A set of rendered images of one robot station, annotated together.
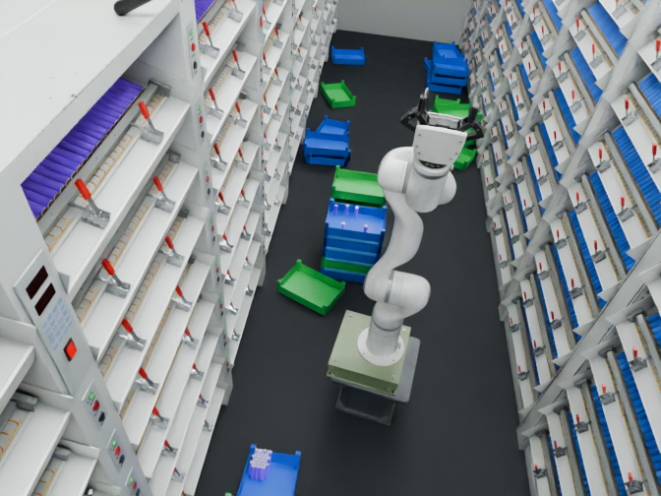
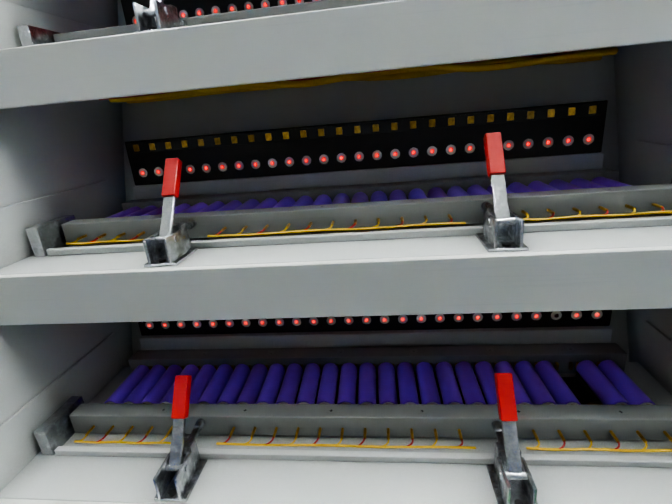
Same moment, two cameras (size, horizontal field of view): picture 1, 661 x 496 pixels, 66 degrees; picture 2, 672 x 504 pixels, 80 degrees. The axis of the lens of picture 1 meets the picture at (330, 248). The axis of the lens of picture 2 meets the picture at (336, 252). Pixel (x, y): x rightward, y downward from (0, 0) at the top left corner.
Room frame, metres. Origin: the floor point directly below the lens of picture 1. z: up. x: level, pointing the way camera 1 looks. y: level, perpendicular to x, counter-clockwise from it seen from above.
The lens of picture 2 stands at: (1.51, 0.06, 1.08)
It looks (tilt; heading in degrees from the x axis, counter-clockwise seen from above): 0 degrees down; 95
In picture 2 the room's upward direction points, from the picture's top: 3 degrees counter-clockwise
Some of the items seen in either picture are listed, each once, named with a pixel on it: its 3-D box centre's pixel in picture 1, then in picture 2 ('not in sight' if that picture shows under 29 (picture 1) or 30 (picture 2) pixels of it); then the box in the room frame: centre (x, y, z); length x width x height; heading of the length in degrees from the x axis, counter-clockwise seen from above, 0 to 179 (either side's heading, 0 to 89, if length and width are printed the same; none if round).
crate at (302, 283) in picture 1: (311, 286); not in sight; (1.79, 0.08, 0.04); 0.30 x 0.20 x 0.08; 64
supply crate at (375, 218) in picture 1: (355, 219); not in sight; (2.00, -0.11, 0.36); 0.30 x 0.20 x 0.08; 87
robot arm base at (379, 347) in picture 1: (384, 333); not in sight; (1.23, -0.25, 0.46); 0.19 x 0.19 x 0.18
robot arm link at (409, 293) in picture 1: (400, 300); not in sight; (1.22, -0.28, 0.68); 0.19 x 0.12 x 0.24; 82
